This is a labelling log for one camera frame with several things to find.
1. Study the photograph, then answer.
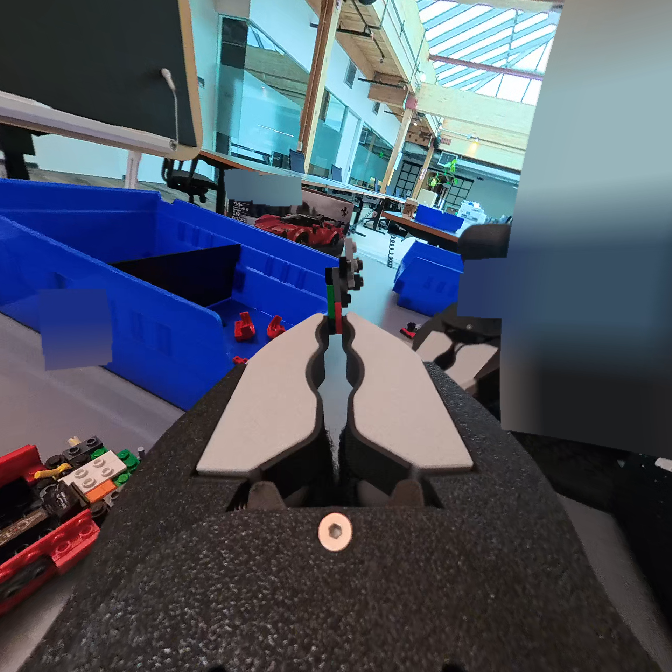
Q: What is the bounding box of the long office desk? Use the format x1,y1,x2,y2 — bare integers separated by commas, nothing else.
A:
199,149,417,232

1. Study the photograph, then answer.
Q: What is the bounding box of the white cable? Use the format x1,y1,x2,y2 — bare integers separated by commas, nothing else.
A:
160,68,181,152

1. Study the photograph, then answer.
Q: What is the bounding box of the small multicolour brick assembly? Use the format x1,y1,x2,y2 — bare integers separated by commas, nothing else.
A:
325,239,366,337

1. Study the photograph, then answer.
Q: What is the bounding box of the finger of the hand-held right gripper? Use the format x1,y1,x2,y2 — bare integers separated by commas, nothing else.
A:
446,340,501,390
417,331,460,369

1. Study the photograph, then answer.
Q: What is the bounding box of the toy car set box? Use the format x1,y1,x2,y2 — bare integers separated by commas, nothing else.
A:
226,184,351,249

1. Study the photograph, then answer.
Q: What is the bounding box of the black bin divider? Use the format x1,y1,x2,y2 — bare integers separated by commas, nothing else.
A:
112,244,243,308

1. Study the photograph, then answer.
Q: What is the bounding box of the large blue storage bin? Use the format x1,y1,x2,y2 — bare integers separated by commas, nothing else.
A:
0,198,343,411

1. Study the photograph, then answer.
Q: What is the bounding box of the black office chair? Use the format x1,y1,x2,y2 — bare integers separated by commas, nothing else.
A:
161,156,219,204

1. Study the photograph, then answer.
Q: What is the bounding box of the green potted plant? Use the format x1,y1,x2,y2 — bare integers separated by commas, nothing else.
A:
427,156,462,191

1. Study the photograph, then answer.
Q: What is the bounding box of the black desk divider panel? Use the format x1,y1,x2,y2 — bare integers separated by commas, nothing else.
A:
0,0,204,159

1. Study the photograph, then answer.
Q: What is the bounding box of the red brick car model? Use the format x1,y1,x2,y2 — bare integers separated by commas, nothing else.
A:
0,445,102,616

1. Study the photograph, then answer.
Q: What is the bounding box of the wooden desk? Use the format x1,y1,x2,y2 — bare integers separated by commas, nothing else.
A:
380,210,464,249

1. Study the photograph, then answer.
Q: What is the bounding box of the white printer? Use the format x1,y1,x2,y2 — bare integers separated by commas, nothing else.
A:
456,199,505,222

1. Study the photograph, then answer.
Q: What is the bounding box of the pile of loose bricks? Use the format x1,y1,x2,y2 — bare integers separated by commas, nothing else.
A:
44,435,142,518

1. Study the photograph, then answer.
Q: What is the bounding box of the white desk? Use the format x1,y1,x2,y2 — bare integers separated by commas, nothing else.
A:
0,90,176,188

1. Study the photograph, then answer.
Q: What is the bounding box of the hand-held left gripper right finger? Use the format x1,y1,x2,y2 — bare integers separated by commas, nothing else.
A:
343,313,474,474

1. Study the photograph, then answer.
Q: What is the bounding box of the small blue storage bin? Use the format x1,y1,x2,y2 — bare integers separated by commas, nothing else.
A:
393,241,466,317

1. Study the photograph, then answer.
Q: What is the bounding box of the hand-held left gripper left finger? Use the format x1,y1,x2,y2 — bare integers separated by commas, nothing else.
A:
196,313,331,485

